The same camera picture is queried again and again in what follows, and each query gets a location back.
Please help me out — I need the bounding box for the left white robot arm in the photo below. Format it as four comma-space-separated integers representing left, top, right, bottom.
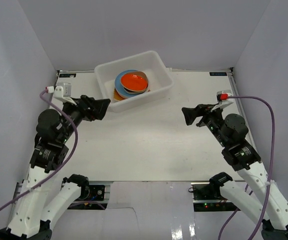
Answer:
0, 95, 110, 240

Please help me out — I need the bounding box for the orange round plate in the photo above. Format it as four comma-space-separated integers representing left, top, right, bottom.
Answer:
121, 73, 148, 91

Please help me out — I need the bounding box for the woven bamboo fan tray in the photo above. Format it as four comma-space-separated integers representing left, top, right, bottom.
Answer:
113, 89, 125, 102

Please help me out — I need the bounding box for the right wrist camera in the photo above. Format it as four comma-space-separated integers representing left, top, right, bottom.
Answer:
211, 90, 234, 112

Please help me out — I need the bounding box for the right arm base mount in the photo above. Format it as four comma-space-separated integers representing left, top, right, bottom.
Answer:
188, 182, 237, 213

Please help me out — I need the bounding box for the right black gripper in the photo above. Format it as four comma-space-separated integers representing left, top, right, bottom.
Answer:
181, 103, 229, 148

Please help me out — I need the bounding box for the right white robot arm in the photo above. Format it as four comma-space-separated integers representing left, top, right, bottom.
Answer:
182, 104, 288, 240

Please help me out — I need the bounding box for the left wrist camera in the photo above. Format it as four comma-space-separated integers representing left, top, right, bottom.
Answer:
45, 82, 77, 105

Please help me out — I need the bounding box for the small floral cream plate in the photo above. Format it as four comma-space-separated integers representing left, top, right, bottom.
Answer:
123, 87, 149, 95

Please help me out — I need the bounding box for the brown square plate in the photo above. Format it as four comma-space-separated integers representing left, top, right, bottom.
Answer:
121, 71, 149, 94

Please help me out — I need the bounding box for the white plastic bin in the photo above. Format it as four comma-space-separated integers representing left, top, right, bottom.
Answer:
94, 50, 174, 113

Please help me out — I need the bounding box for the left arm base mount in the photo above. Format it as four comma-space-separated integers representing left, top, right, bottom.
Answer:
68, 184, 107, 210

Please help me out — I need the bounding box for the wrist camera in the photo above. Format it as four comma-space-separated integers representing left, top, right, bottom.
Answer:
45, 82, 77, 105
211, 90, 234, 112

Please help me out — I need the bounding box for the blue round plate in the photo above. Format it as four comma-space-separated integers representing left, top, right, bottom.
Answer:
114, 69, 150, 99

